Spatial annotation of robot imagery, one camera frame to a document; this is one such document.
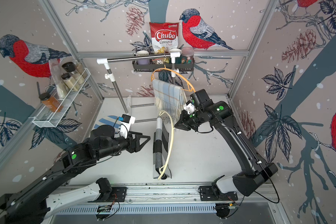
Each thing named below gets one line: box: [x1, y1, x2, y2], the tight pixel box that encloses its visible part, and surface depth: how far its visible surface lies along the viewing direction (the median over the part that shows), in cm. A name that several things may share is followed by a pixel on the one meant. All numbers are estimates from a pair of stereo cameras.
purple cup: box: [135, 49, 150, 65], surface depth 85 cm
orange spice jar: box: [38, 92, 64, 113], surface depth 69 cm
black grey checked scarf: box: [153, 115, 173, 180], surface depth 74 cm
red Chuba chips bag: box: [149, 21, 180, 55], surface depth 81 cm
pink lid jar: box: [181, 46, 195, 64], surface depth 87 cm
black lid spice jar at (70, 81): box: [61, 72, 81, 92], surface depth 79 cm
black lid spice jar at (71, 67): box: [61, 61, 85, 85], surface depth 82 cm
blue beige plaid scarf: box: [152, 79, 188, 123], surface depth 87 cm
